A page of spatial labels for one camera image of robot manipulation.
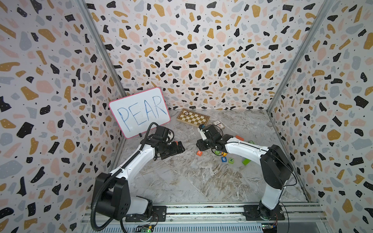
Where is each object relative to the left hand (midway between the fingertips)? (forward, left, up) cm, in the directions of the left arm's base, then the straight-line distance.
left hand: (180, 150), depth 84 cm
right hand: (+7, -12, -3) cm, 14 cm away
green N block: (-1, -31, -11) cm, 33 cm away
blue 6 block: (0, -27, -11) cm, 29 cm away
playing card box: (+29, -27, -11) cm, 41 cm away
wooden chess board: (+34, -7, -9) cm, 36 cm away
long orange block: (+18, -41, -13) cm, 47 cm away
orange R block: (+4, -12, -11) cm, 17 cm away
